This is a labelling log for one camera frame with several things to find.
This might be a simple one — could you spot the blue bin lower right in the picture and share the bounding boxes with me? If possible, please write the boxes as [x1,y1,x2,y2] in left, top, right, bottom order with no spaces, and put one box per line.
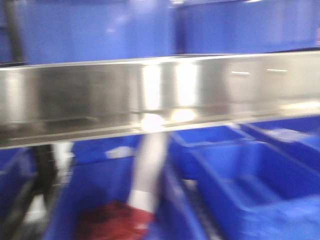
[168,116,320,240]

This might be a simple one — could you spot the blue bin behind capacitor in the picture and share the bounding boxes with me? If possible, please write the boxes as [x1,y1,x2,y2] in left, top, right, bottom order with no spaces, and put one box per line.
[0,0,320,64]

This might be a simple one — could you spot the blue bin lower centre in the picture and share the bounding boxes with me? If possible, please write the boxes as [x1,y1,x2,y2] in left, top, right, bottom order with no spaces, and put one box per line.
[42,132,208,240]

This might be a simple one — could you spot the red mesh bag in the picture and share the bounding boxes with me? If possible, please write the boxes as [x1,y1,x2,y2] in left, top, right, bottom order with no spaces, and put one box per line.
[74,200,155,240]

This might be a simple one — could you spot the stainless steel shelf rail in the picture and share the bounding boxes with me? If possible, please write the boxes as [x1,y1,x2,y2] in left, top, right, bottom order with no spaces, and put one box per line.
[0,51,320,149]

